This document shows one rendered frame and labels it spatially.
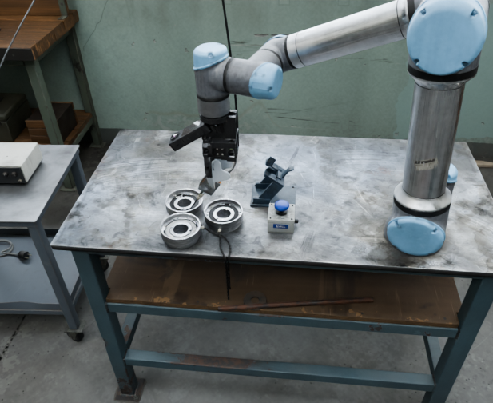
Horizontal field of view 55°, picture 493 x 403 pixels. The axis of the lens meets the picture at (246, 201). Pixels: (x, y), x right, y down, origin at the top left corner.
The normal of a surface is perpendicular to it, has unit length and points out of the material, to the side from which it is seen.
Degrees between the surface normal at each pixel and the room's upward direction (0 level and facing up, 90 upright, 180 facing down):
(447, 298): 0
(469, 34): 83
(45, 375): 0
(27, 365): 0
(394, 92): 90
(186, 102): 90
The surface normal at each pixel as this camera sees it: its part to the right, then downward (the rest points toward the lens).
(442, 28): -0.41, 0.47
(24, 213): -0.02, -0.78
